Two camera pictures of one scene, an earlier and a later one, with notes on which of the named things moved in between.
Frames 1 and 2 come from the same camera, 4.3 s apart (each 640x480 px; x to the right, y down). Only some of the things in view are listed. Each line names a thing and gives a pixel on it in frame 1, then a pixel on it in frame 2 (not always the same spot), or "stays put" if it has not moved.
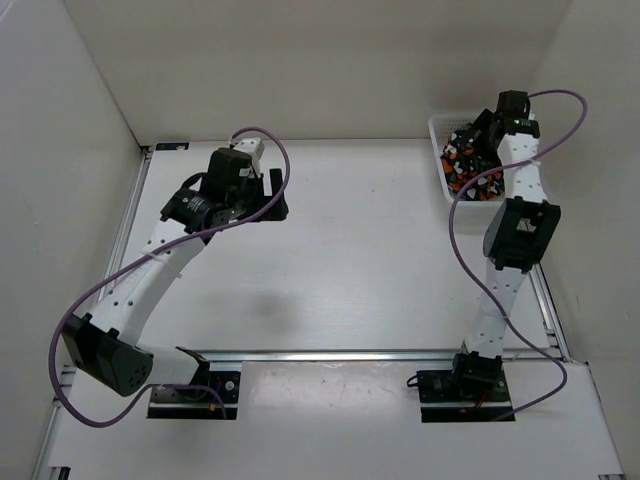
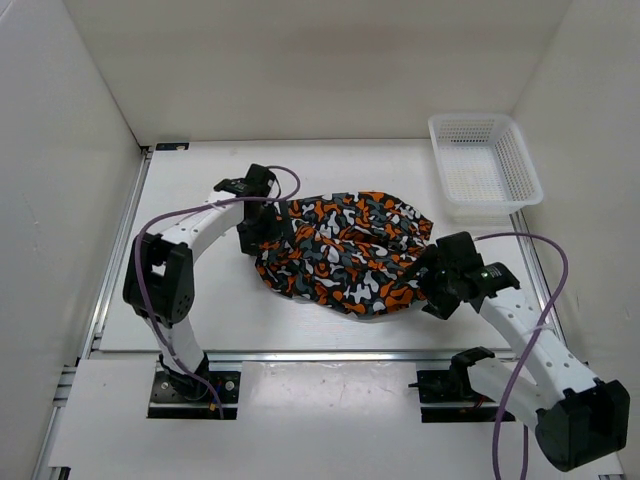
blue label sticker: x=172 y=146 stays put
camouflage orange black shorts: x=462 y=163 -> x=350 y=253
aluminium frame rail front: x=333 y=356 stays put
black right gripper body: x=484 y=147 -> x=437 y=283
